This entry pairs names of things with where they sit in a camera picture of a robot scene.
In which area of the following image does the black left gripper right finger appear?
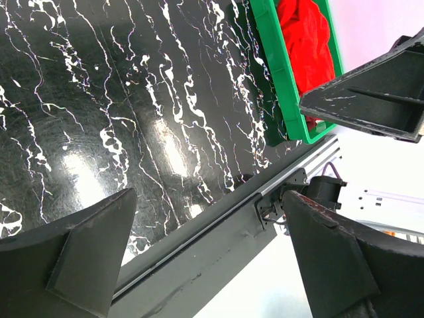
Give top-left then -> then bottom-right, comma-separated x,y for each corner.
290,208 -> 423,317

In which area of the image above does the green plastic bin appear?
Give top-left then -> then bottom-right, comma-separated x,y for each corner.
250,0 -> 344,144

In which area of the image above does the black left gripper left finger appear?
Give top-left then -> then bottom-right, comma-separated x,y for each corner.
1,188 -> 137,317

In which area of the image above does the aluminium frame rail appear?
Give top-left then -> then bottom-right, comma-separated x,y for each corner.
109,135 -> 341,317

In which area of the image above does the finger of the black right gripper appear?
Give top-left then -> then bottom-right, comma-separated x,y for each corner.
299,31 -> 423,143

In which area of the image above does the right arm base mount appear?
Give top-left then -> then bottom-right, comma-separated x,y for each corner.
253,168 -> 347,231

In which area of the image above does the red t shirt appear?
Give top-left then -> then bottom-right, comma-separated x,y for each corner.
276,0 -> 336,131

